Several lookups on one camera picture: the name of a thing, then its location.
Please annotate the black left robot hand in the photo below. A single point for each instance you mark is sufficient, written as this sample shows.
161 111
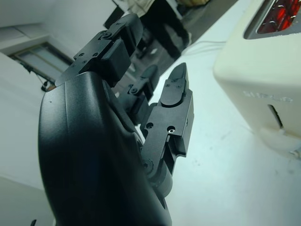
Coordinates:
89 146

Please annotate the person in black trousers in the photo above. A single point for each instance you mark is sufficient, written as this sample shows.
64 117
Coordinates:
169 33

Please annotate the cream white toaster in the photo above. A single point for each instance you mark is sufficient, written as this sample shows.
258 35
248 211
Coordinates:
254 75

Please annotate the grey framed glass panel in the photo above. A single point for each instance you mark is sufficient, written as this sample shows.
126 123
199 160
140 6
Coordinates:
40 58

